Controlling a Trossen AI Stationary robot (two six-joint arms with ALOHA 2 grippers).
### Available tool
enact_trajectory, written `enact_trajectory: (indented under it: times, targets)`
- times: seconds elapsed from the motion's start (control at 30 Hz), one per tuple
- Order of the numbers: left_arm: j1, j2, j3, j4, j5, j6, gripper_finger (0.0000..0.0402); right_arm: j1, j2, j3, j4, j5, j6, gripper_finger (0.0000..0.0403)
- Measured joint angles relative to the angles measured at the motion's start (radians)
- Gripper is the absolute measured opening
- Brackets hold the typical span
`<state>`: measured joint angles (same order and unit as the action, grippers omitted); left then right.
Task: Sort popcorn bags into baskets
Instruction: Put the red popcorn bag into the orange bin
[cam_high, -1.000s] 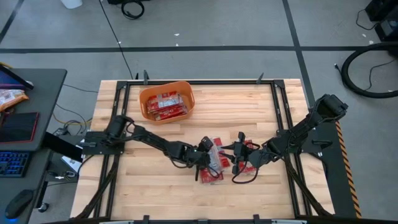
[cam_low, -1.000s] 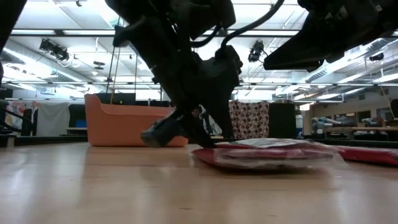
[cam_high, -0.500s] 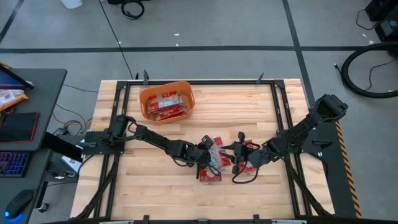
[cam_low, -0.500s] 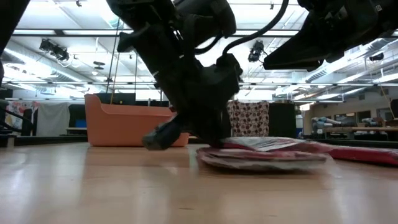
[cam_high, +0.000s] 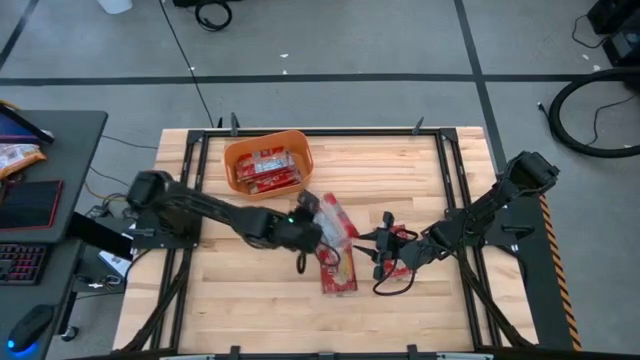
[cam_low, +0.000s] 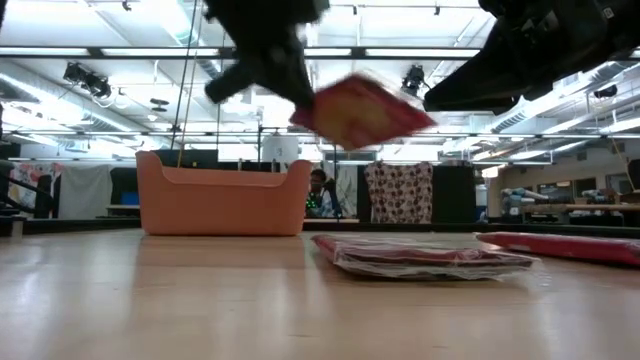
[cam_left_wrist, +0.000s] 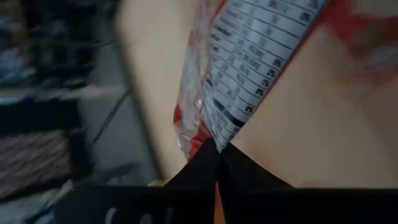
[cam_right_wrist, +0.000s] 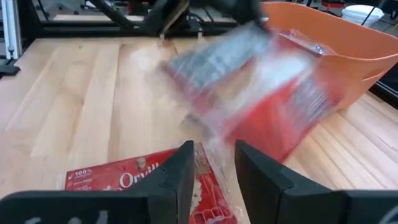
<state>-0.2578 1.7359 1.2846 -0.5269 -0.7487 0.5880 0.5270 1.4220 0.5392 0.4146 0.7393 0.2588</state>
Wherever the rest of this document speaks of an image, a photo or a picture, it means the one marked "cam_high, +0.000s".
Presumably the black computer mouse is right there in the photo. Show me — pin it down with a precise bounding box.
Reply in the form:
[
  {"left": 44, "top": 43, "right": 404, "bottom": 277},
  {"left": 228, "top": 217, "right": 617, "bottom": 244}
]
[{"left": 6, "top": 303, "right": 55, "bottom": 354}]

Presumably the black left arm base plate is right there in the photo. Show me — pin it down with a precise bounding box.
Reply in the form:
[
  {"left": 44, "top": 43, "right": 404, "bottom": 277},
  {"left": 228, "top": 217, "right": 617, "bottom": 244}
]
[{"left": 130, "top": 209, "right": 202, "bottom": 251}]

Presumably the black equipment case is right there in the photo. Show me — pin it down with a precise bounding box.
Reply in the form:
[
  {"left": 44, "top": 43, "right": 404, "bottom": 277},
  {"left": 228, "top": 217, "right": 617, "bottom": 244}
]
[{"left": 587, "top": 0, "right": 640, "bottom": 67}]

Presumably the white bucket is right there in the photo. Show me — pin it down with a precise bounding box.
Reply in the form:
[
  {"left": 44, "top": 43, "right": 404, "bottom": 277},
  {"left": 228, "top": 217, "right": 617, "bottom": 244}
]
[{"left": 97, "top": 0, "right": 134, "bottom": 15}]

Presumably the thick black hose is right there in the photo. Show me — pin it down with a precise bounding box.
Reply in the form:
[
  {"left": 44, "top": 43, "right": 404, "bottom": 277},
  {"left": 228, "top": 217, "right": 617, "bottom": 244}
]
[{"left": 547, "top": 67, "right": 640, "bottom": 160}]

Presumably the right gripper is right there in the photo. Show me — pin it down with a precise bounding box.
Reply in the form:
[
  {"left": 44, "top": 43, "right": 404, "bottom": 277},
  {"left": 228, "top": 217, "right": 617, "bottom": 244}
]
[{"left": 352, "top": 212, "right": 427, "bottom": 281}]

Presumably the black right arm base stand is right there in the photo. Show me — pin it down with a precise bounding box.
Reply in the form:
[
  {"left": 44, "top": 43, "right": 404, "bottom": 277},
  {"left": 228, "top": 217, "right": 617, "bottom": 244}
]
[{"left": 492, "top": 194, "right": 576, "bottom": 351}]

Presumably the black desk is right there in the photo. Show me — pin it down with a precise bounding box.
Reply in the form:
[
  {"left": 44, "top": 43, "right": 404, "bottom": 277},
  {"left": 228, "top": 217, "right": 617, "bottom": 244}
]
[{"left": 0, "top": 109, "right": 109, "bottom": 360}]

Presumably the orange plastic basket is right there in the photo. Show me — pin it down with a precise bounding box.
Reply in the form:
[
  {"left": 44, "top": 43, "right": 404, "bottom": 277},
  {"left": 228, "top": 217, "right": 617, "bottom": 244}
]
[{"left": 223, "top": 129, "right": 315, "bottom": 202}]

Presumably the orange snack packet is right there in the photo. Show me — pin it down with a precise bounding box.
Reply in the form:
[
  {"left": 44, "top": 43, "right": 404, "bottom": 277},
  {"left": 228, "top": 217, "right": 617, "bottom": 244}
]
[{"left": 0, "top": 143, "right": 48, "bottom": 179}]

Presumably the black floor cable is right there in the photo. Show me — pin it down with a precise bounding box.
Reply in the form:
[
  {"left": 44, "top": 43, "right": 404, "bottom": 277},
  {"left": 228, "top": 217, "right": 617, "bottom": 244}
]
[{"left": 158, "top": 0, "right": 217, "bottom": 129}]

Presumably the dark laptop screen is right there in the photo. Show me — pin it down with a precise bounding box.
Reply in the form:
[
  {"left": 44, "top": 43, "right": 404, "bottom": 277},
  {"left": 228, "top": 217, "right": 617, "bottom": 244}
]
[{"left": 0, "top": 102, "right": 55, "bottom": 145}]

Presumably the black keyboard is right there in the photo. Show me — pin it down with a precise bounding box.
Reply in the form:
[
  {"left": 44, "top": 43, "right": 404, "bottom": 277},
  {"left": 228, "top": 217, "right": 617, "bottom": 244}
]
[{"left": 0, "top": 243, "right": 49, "bottom": 287}]

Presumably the orange black hazard tape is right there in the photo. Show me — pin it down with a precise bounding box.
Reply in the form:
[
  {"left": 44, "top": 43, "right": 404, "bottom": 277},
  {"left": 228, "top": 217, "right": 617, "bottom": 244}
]
[{"left": 538, "top": 194, "right": 584, "bottom": 352}]

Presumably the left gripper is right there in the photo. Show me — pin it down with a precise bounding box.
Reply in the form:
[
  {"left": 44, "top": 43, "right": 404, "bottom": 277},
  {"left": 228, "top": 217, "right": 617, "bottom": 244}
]
[{"left": 272, "top": 189, "right": 342, "bottom": 275}]

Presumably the red popcorn bag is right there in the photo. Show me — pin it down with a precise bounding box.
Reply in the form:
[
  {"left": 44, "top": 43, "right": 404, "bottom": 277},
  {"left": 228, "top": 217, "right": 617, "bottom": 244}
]
[
  {"left": 244, "top": 168, "right": 303, "bottom": 196},
  {"left": 319, "top": 192, "right": 360, "bottom": 251},
  {"left": 374, "top": 224, "right": 417, "bottom": 280},
  {"left": 234, "top": 148, "right": 297, "bottom": 182}
]

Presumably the red-edged black tablet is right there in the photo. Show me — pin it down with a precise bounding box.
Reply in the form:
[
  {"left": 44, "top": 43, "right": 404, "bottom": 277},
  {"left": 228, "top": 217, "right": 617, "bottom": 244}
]
[{"left": 0, "top": 179, "right": 65, "bottom": 232}]

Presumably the coiled black cable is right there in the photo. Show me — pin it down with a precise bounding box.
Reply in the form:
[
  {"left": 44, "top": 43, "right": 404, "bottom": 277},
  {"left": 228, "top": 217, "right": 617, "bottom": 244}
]
[{"left": 193, "top": 0, "right": 234, "bottom": 33}]

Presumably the black aluminium table frame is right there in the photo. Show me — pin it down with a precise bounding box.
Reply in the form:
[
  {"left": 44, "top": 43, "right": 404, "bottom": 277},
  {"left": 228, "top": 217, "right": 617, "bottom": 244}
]
[{"left": 114, "top": 127, "right": 541, "bottom": 360}]

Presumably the black right gripper cable loop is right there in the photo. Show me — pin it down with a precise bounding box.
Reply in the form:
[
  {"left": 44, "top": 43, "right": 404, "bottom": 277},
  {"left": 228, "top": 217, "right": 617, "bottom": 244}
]
[{"left": 372, "top": 227, "right": 419, "bottom": 297}]

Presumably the popcorn bag with nutrition label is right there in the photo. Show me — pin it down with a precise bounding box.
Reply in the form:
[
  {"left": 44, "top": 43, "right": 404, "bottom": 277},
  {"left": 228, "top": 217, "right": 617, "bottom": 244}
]
[{"left": 318, "top": 244, "right": 359, "bottom": 296}]

